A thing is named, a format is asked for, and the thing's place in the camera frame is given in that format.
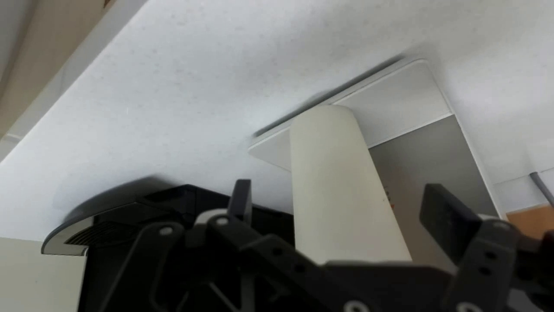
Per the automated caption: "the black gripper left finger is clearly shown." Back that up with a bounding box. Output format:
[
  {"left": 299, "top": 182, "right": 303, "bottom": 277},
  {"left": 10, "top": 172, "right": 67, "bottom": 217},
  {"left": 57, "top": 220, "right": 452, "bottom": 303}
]
[{"left": 192, "top": 178, "right": 362, "bottom": 312}]

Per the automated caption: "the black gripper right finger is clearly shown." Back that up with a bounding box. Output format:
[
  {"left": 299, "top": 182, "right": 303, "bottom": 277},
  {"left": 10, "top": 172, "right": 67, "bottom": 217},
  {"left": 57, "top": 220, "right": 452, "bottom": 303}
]
[{"left": 419, "top": 182, "right": 554, "bottom": 312}]

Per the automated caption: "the white coffee cup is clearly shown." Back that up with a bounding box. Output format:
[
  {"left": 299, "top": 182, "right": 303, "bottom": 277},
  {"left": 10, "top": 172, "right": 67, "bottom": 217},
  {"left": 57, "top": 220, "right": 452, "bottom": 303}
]
[{"left": 287, "top": 104, "right": 415, "bottom": 269}]

